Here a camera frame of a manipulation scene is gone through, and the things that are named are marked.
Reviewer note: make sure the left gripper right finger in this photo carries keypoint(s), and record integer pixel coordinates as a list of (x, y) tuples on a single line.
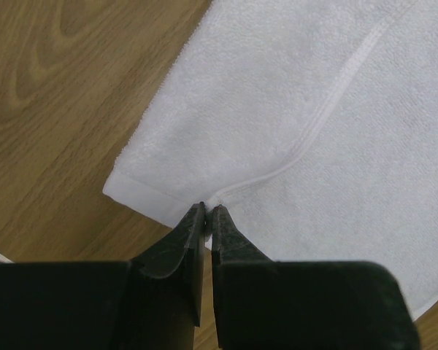
[(263, 304)]

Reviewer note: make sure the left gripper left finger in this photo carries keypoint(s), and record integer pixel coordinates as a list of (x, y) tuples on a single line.
[(152, 301)]

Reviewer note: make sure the white towel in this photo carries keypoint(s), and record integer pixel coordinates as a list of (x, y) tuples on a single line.
[(315, 123)]

